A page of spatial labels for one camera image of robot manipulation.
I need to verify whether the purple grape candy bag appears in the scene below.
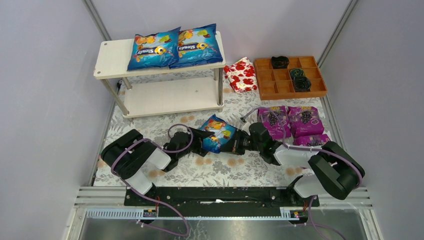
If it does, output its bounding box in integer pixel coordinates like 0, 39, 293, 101
293, 134, 331, 147
287, 106, 325, 138
257, 105, 292, 140

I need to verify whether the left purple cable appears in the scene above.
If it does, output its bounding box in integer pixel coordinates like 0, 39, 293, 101
110, 123, 195, 238

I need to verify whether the white two-tier shelf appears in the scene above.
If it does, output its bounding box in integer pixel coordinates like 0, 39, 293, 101
93, 33, 226, 118

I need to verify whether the black coiled item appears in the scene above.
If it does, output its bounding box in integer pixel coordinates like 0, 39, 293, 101
270, 56, 290, 69
292, 76, 312, 92

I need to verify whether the floral table mat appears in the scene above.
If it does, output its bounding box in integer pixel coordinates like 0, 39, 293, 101
103, 80, 332, 187

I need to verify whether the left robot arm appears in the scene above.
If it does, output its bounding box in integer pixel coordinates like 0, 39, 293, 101
100, 127, 214, 196

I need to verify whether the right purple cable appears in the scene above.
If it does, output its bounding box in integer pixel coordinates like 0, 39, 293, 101
242, 106, 364, 186

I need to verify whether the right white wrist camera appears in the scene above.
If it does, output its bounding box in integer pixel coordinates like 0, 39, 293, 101
241, 122, 251, 135

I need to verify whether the wooden compartment tray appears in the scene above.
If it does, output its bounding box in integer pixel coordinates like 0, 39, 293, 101
254, 56, 328, 101

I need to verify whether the blue Slendy candy bag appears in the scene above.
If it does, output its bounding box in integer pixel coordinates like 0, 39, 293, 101
127, 27, 181, 71
198, 114, 236, 154

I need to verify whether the purple cable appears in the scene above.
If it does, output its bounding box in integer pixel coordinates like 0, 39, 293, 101
110, 123, 195, 238
242, 106, 364, 186

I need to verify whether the red floral white pouch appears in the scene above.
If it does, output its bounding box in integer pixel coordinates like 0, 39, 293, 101
223, 57, 258, 93

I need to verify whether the blue candy bag on shelf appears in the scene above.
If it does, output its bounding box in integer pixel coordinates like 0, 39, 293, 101
172, 23, 223, 68

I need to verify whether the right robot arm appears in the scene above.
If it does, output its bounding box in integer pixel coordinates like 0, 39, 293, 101
219, 122, 365, 200

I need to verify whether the dark green coiled item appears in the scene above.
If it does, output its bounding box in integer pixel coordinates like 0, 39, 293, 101
289, 68, 305, 80

